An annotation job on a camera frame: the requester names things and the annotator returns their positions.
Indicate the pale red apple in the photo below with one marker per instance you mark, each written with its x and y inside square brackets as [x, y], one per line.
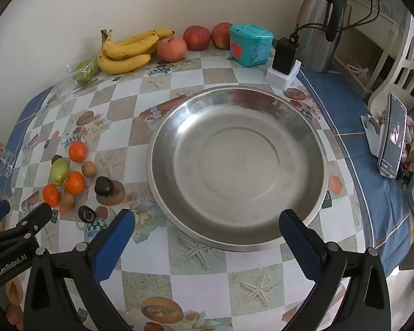
[171, 50]

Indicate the clear plastic holder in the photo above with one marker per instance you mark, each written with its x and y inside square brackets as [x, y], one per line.
[0, 163]

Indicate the brown kiwi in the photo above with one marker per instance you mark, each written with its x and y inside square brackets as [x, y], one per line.
[67, 200]
[89, 168]

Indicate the stainless steel kettle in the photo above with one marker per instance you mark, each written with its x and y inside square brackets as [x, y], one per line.
[315, 31]

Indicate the checkered printed tablecloth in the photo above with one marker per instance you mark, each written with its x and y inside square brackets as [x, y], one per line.
[227, 282]

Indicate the small dark avocado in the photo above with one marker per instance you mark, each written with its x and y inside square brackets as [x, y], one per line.
[57, 159]

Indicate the black smartphone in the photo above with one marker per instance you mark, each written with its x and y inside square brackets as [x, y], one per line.
[393, 134]

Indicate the black charger block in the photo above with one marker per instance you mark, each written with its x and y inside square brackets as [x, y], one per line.
[283, 55]

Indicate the green mango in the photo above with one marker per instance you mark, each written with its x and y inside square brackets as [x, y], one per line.
[58, 172]

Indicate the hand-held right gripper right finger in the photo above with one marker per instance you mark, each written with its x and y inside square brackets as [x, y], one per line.
[300, 248]

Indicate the round steel basin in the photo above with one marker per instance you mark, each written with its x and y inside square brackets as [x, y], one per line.
[234, 165]

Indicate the yellow banana bunch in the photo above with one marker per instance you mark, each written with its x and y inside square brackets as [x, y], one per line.
[124, 62]

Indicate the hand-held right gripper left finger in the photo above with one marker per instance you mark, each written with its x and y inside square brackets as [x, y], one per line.
[114, 244]

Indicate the plastic bag of green fruit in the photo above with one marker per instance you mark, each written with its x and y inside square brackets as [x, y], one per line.
[84, 72]

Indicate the white plastic chair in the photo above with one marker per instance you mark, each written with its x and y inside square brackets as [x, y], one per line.
[400, 72]

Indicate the teal plastic box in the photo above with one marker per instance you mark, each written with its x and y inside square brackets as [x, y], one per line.
[250, 46]

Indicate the dark avocado with sticker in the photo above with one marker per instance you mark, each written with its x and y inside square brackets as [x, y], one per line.
[87, 213]

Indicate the white charger dock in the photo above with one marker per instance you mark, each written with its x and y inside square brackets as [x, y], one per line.
[279, 79]

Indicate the orange tangerine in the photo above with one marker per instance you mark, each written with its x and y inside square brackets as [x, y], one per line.
[51, 194]
[77, 151]
[75, 182]

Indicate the dark red apple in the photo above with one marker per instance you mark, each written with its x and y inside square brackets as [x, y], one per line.
[221, 36]
[197, 38]

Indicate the grey phone stand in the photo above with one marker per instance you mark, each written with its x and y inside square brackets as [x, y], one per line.
[372, 134]

